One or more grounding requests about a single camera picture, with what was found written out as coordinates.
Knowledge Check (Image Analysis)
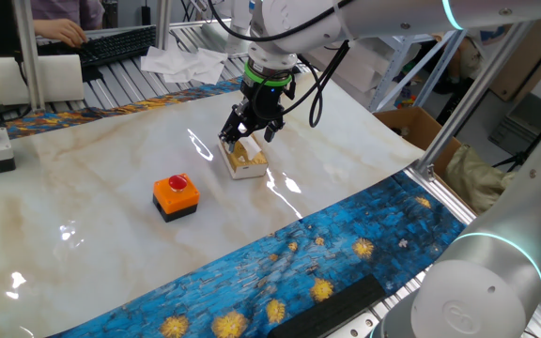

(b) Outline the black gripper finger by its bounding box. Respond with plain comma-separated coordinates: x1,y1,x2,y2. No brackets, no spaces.
217,108,248,152
263,119,286,144

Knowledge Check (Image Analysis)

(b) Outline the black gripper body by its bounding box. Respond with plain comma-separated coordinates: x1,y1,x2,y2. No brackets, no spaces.
232,78,297,128

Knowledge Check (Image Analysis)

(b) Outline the white paper napkin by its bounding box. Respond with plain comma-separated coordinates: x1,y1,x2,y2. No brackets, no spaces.
240,135,263,159

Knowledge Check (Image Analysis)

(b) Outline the person's bare hand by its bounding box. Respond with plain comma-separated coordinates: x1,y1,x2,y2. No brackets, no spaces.
33,18,88,48

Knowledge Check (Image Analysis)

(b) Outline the gold tissue box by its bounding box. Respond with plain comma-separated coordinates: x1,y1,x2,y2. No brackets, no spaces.
217,135,270,180

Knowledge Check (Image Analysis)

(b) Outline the crumpled white tissue pile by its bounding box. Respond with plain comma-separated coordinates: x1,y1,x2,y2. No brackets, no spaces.
140,44,229,85

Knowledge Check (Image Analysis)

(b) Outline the orange box with red button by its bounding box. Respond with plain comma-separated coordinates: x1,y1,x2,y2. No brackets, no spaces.
151,173,201,223

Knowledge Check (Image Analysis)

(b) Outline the blue starry painting cloth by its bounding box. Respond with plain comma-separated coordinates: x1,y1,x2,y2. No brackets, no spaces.
5,77,469,338

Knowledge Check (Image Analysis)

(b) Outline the white metal shelf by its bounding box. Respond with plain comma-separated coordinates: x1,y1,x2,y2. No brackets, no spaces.
368,30,469,114

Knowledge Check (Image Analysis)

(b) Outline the colourful toy pile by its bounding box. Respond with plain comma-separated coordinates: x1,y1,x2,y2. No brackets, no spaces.
394,86,417,109

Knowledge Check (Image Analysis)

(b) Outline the brown cardboard box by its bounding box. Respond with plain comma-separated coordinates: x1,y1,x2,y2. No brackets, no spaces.
372,106,464,179

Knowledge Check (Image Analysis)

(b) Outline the black computer keyboard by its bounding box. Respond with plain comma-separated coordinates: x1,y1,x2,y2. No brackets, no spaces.
38,24,158,68

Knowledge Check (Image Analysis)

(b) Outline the glossy marble pattern sheet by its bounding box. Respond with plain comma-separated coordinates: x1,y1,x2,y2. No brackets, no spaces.
0,69,426,338

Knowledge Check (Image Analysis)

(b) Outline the black foam pad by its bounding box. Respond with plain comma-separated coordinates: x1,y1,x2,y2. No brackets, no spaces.
266,273,388,338

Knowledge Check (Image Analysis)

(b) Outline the person's purple shirt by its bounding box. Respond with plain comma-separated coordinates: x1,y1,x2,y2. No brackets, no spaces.
30,0,106,32

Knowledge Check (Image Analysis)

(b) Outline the beige cloth bag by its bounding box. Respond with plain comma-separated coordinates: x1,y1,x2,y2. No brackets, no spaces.
443,143,518,215

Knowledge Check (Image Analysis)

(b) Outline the grey equipment case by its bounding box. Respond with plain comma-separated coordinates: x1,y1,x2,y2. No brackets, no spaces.
488,93,541,156

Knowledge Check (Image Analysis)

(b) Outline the brown wooden board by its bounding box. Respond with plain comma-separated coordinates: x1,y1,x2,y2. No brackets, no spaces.
488,18,541,102

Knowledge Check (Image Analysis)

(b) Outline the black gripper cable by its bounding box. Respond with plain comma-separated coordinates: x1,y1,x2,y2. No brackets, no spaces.
251,39,351,129

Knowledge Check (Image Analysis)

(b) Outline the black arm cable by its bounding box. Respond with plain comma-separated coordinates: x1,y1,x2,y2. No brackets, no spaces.
207,0,347,44

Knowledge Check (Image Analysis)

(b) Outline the aluminium frame post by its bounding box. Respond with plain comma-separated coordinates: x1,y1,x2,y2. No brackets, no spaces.
413,21,534,182
11,0,46,113
155,0,173,51

